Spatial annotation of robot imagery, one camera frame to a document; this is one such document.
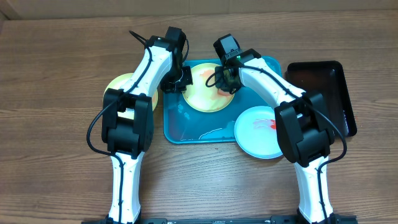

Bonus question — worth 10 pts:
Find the pink sponge black scourer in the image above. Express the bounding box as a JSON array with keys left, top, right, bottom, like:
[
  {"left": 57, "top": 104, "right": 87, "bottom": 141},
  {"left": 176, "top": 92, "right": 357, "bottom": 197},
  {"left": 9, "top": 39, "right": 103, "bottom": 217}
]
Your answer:
[{"left": 217, "top": 89, "right": 232, "bottom": 97}]

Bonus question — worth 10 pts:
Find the yellow plate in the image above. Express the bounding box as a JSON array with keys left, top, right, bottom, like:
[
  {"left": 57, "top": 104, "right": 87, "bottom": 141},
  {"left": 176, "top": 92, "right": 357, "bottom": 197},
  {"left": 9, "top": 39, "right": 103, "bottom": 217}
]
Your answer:
[
  {"left": 104, "top": 73, "right": 159, "bottom": 119},
  {"left": 183, "top": 63, "right": 234, "bottom": 113}
]

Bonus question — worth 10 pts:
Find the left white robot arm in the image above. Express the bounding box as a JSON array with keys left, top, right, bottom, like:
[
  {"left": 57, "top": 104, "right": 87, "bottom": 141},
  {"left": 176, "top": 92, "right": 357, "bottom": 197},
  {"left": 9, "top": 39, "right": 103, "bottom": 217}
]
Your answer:
[{"left": 99, "top": 32, "right": 192, "bottom": 223}]

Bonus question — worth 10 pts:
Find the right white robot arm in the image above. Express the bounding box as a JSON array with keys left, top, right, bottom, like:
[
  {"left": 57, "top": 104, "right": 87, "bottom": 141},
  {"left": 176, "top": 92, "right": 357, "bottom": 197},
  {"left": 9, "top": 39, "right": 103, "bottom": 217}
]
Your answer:
[{"left": 214, "top": 49, "right": 339, "bottom": 223}]

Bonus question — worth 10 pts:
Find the teal plastic tray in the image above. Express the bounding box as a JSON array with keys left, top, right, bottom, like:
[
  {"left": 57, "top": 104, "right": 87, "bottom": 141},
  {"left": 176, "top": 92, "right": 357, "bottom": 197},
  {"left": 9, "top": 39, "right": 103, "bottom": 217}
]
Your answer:
[{"left": 162, "top": 57, "right": 284, "bottom": 145}]

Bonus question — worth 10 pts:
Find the black plastic tray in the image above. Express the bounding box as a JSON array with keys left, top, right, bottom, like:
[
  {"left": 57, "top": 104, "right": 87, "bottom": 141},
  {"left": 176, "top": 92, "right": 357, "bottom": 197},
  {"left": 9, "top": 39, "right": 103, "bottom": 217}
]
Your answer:
[{"left": 285, "top": 60, "right": 358, "bottom": 137}]

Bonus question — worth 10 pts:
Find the light blue plate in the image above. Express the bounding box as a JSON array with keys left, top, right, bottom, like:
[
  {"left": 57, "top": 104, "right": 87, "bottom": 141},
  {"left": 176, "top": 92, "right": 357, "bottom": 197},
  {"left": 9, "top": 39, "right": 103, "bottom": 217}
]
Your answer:
[{"left": 234, "top": 106, "right": 282, "bottom": 159}]

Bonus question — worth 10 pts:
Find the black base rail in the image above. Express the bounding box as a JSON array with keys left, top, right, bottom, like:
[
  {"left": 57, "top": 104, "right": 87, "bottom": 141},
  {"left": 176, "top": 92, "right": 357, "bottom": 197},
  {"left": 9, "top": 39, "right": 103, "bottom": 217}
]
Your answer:
[{"left": 81, "top": 215, "right": 358, "bottom": 224}]

